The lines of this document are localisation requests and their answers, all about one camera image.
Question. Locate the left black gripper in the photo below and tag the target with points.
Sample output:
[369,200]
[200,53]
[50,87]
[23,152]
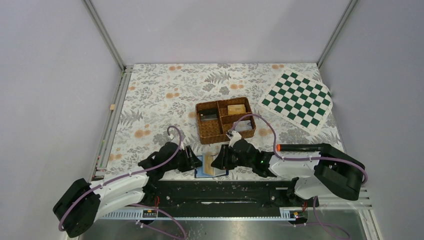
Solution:
[191,161]

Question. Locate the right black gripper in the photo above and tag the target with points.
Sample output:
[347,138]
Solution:
[222,161]

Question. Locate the blue leather card holder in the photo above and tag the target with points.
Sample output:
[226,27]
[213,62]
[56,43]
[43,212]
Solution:
[198,173]

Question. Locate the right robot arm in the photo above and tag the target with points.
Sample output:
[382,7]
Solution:
[323,170]

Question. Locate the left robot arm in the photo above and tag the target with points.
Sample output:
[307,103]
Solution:
[85,202]

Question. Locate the grey card stack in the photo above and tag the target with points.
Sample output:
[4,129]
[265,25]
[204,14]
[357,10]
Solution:
[244,125]

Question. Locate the tan card box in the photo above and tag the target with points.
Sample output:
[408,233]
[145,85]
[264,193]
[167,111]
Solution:
[236,109]

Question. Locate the woven wicker divided basket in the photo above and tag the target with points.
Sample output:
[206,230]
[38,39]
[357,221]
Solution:
[214,131]

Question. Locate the black marker orange cap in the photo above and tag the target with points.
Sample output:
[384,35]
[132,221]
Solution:
[300,147]

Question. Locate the green white chessboard mat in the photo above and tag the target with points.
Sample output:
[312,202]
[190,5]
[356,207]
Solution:
[302,101]

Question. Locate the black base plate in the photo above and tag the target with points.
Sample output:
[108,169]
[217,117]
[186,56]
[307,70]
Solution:
[206,199]

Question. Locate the aluminium frame rail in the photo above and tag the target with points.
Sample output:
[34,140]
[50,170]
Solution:
[127,134]

